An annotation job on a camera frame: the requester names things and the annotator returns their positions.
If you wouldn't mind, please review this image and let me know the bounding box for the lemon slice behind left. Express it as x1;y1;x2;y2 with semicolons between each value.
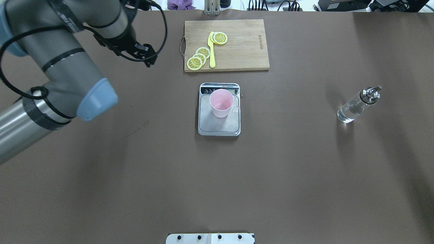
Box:
209;32;217;44

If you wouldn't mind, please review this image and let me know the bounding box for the purple cloth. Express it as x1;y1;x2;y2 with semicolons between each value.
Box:
167;0;196;11

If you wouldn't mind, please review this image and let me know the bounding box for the pink plastic cup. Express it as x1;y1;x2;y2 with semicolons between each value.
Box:
210;89;234;118

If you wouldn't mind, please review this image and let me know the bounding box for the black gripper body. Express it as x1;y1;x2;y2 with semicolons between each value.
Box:
102;29;158;65

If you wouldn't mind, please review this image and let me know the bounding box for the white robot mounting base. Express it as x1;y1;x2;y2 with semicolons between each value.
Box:
165;232;255;244

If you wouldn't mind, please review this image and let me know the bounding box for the black water bottle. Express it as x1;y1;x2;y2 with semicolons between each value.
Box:
220;0;232;8

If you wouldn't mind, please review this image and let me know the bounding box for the aluminium frame post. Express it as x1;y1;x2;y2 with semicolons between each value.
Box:
204;0;221;16

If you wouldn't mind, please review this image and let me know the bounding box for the clear glass sauce bottle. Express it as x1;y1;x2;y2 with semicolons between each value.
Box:
337;85;382;123

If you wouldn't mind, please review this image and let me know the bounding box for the lemon slice middle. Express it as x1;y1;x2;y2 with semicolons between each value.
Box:
192;54;207;65

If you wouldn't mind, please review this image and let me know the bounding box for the lemon slice front left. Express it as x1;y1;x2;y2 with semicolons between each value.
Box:
211;32;228;45

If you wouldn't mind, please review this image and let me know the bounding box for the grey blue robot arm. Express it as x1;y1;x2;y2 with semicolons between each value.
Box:
1;0;158;164

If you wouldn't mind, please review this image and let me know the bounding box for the lemon slice lower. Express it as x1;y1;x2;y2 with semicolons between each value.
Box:
196;47;210;59

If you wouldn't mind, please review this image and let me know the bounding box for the yellow plastic knife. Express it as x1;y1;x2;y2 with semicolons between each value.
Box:
207;35;216;68

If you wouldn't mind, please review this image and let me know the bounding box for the silver digital kitchen scale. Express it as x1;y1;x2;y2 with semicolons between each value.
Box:
197;82;241;137

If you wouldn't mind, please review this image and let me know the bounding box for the wooden cutting board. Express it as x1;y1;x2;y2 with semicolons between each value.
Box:
184;19;270;72

